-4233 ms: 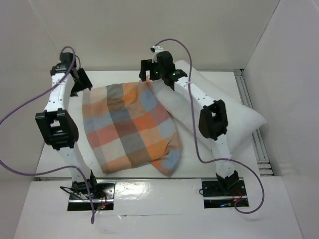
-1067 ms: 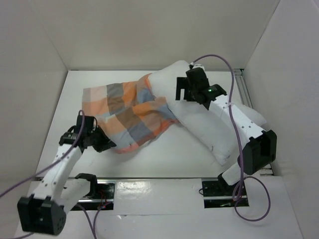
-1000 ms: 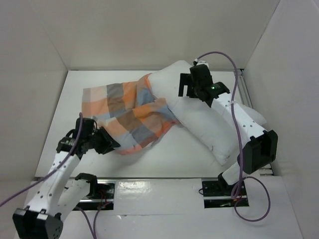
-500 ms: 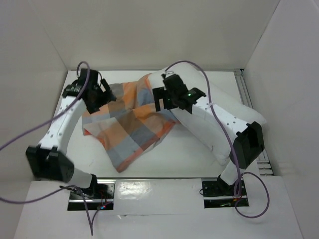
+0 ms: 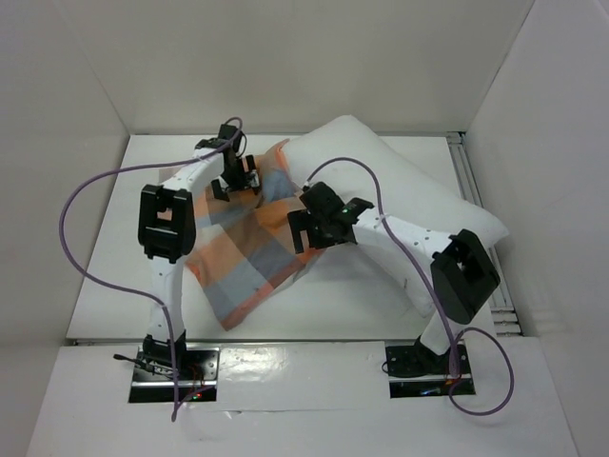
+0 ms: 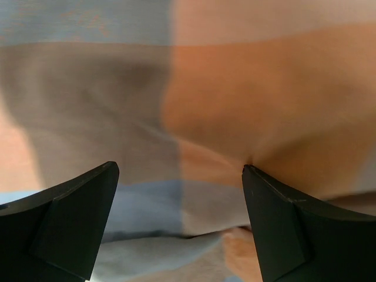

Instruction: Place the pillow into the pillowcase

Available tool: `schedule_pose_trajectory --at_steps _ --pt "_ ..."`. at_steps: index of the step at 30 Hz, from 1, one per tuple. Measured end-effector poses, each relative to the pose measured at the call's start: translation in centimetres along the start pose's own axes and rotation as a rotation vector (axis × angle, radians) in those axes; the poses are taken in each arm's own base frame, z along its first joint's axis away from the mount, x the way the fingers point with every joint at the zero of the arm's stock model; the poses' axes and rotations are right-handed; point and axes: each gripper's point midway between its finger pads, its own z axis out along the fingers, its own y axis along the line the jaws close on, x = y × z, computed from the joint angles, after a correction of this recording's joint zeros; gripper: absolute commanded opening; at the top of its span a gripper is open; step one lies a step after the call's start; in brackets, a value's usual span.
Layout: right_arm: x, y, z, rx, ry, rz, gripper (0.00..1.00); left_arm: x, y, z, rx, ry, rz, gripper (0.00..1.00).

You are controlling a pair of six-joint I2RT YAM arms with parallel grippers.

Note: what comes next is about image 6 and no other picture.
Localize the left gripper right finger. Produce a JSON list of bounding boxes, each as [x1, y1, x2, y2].
[[242, 165, 375, 282]]

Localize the checkered orange grey pillowcase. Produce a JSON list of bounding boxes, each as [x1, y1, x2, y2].
[[1, 1, 375, 281]]

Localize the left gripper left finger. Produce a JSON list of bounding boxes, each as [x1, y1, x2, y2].
[[1, 162, 119, 282]]

